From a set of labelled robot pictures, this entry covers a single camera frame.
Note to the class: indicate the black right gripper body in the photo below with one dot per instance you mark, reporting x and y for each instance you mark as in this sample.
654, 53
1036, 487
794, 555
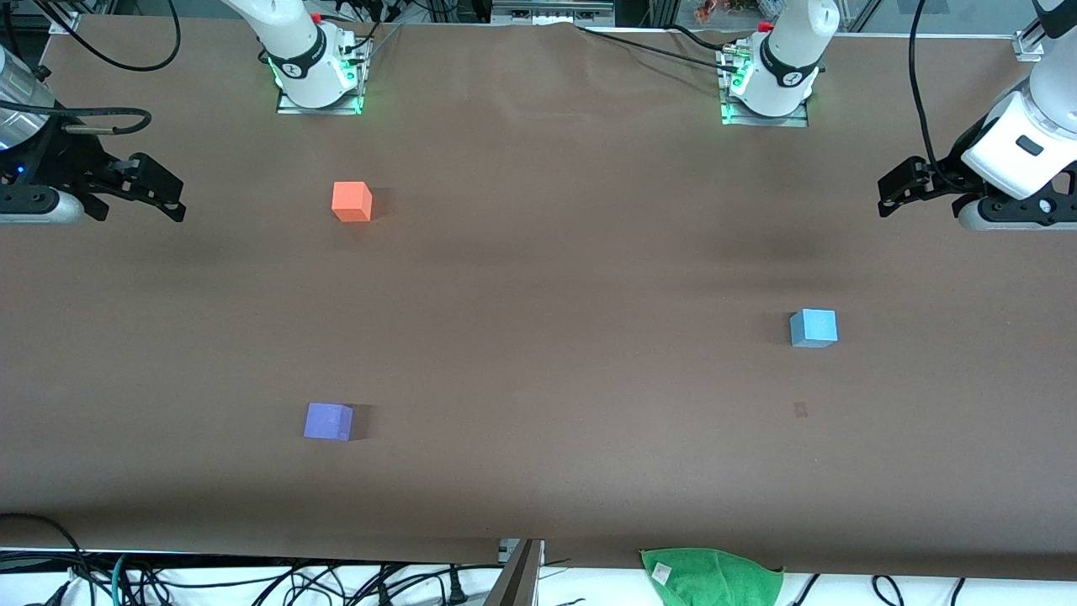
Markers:
69, 160

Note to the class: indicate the light blue foam block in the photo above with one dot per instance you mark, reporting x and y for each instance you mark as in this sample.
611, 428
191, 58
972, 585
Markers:
814, 326

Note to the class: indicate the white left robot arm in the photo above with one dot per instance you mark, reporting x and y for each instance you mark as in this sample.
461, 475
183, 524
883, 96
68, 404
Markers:
791, 42

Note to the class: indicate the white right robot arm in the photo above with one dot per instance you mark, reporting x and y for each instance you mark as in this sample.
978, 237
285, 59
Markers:
294, 42

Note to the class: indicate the orange foam block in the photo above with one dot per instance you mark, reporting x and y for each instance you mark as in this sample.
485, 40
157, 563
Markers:
349, 202

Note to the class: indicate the purple foam block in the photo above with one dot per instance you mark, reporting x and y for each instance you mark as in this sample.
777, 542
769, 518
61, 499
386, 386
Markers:
326, 421

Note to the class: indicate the grey power strip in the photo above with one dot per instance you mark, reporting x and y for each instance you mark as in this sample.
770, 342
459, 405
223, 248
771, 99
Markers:
547, 10

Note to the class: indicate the brown paper table cover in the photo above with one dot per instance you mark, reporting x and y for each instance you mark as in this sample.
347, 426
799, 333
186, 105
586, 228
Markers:
538, 379

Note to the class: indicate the green microfiber cloth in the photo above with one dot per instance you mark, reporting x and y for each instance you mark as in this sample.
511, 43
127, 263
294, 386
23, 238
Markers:
715, 581

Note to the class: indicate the aluminium profile bar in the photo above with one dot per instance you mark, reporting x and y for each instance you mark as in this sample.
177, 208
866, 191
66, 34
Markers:
517, 581

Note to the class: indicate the aluminium corner bracket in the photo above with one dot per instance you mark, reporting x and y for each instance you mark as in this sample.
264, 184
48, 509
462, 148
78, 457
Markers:
63, 23
1031, 46

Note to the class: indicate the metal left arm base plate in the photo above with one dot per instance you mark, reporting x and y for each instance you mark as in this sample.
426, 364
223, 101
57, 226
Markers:
791, 120

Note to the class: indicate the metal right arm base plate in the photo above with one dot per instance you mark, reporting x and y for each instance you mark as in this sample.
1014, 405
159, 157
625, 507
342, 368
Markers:
336, 108

